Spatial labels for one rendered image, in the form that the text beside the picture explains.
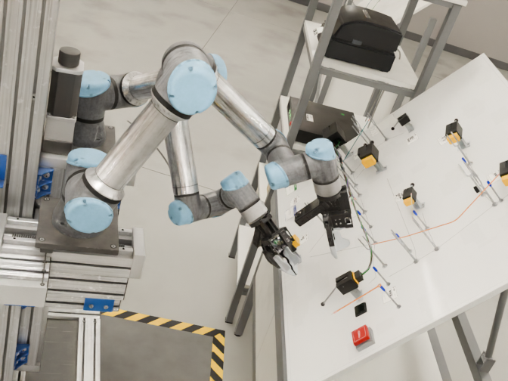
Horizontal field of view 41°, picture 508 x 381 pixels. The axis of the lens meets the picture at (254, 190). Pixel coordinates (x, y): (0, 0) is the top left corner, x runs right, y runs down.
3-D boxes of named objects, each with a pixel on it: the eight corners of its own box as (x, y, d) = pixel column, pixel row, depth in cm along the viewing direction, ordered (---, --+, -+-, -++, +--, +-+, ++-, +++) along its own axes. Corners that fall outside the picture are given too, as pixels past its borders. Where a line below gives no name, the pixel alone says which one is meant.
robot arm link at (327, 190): (312, 187, 182) (311, 171, 189) (315, 201, 185) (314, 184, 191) (340, 183, 181) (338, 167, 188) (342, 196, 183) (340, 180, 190)
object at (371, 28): (321, 57, 278) (336, 13, 268) (315, 38, 297) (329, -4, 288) (389, 75, 283) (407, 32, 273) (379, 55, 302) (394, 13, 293)
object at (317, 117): (288, 140, 296) (292, 128, 293) (285, 107, 326) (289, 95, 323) (358, 158, 301) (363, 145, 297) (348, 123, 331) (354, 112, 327)
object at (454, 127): (471, 128, 233) (458, 110, 229) (469, 149, 225) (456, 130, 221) (458, 134, 236) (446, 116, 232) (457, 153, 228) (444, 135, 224)
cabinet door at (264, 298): (255, 361, 271) (283, 288, 251) (255, 275, 317) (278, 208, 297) (259, 362, 271) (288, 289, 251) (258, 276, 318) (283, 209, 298)
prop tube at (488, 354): (482, 366, 210) (502, 289, 194) (480, 359, 212) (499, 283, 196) (493, 366, 210) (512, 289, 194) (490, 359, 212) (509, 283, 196)
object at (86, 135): (59, 144, 223) (63, 118, 218) (61, 122, 235) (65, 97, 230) (105, 150, 228) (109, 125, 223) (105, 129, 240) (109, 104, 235)
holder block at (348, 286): (342, 286, 209) (335, 278, 207) (357, 277, 207) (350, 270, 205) (343, 295, 205) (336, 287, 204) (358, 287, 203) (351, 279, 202)
